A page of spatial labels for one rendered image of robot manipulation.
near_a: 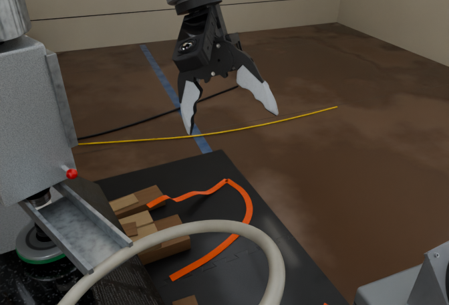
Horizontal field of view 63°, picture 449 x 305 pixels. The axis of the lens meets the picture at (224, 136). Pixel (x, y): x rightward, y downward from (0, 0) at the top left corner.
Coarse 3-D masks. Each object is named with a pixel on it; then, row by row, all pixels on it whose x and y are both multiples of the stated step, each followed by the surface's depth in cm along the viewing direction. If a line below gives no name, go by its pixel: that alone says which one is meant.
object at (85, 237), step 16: (64, 192) 113; (32, 208) 103; (48, 208) 110; (64, 208) 109; (80, 208) 108; (48, 224) 97; (64, 224) 103; (80, 224) 103; (96, 224) 103; (112, 224) 97; (64, 240) 92; (80, 240) 98; (96, 240) 98; (112, 240) 98; (128, 240) 92; (80, 256) 88; (96, 256) 93
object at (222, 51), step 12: (192, 0) 52; (204, 0) 52; (216, 0) 53; (180, 12) 54; (192, 12) 55; (216, 12) 57; (216, 24) 58; (216, 36) 55; (228, 36) 55; (216, 48) 54; (228, 48) 53; (240, 48) 61; (216, 60) 54; (228, 60) 54; (192, 72) 56; (204, 72) 56; (216, 72) 55
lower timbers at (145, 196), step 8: (136, 192) 266; (144, 192) 266; (152, 192) 266; (160, 192) 266; (144, 200) 259; (152, 200) 259; (128, 208) 252; (136, 208) 253; (144, 208) 257; (152, 208) 261; (120, 216) 249; (176, 216) 243; (160, 224) 237; (168, 224) 237; (176, 224) 237; (168, 240) 225; (176, 240) 225; (184, 240) 226; (160, 248) 220; (168, 248) 223; (176, 248) 226; (184, 248) 229; (144, 256) 217; (152, 256) 220; (160, 256) 223; (144, 264) 220
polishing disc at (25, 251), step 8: (32, 224) 131; (24, 232) 127; (32, 232) 127; (16, 240) 124; (24, 240) 124; (32, 240) 124; (16, 248) 121; (24, 248) 121; (32, 248) 121; (40, 248) 121; (48, 248) 121; (56, 248) 121; (24, 256) 119; (32, 256) 118; (40, 256) 118; (48, 256) 118; (56, 256) 120
